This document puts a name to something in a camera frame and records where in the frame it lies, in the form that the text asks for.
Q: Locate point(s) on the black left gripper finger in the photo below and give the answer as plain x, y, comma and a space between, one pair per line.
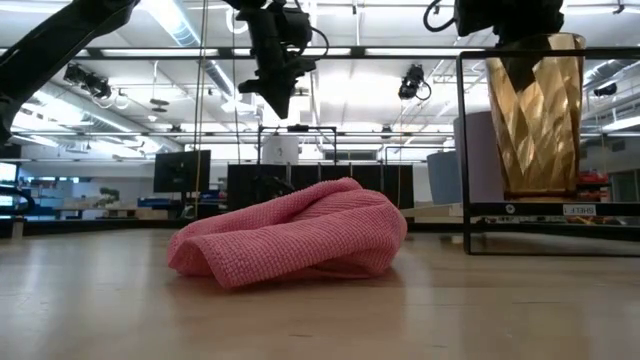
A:
292, 82
265, 90

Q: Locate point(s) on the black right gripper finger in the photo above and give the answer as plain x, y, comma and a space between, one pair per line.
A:
520, 65

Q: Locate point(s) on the gold faceted cup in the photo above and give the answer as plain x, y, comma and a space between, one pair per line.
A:
547, 130

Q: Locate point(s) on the large white cup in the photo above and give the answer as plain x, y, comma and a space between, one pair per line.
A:
485, 160

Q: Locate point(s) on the grey-blue cup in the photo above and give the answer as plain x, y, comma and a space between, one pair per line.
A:
442, 177

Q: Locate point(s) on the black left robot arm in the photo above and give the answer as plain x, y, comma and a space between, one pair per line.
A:
50, 50

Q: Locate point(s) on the shelf with red bins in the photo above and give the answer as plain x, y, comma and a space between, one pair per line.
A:
593, 178

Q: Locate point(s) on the round white shelf sticker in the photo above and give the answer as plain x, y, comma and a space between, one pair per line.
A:
510, 209

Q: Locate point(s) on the white shelf label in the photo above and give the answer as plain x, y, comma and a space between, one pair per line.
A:
579, 210

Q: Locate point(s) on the small black ceiling device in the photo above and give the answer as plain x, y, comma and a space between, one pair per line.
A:
605, 90

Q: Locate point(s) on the dark background equipment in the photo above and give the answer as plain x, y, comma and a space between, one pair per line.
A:
272, 187

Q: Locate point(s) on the black partition cabinet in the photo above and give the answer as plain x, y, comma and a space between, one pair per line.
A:
350, 182

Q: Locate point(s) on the black computer monitor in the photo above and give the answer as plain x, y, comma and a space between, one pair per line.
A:
182, 171

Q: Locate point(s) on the pink knitted cloth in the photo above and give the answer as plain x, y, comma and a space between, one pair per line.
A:
300, 235

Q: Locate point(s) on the small green plant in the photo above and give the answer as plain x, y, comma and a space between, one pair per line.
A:
108, 196

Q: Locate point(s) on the small lit screen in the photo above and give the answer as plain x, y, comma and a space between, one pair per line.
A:
7, 172

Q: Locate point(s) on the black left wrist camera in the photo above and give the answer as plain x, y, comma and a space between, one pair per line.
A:
299, 27

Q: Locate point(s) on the black metal shelf frame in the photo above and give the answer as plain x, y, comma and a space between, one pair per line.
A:
463, 150

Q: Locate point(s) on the black overhead camera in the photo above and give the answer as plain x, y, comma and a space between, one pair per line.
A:
412, 82

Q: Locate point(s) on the black ceiling camera cluster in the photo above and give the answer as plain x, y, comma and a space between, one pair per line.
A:
90, 82

